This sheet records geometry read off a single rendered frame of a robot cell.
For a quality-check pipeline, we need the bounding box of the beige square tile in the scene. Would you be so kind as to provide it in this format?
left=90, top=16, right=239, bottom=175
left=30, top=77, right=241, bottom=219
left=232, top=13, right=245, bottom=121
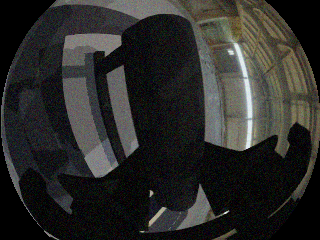
left=148, top=191, right=165, bottom=225

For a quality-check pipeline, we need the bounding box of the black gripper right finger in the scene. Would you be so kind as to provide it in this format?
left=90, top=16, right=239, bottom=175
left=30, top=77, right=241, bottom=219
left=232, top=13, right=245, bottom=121
left=200, top=135, right=277, bottom=217

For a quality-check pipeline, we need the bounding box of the dark grey mat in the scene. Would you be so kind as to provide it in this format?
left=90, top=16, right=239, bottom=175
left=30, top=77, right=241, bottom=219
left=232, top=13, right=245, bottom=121
left=4, top=4, right=188, bottom=233

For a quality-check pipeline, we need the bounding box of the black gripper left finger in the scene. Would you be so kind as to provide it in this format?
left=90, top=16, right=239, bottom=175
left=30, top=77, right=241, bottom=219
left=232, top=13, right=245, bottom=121
left=57, top=147, right=151, bottom=232

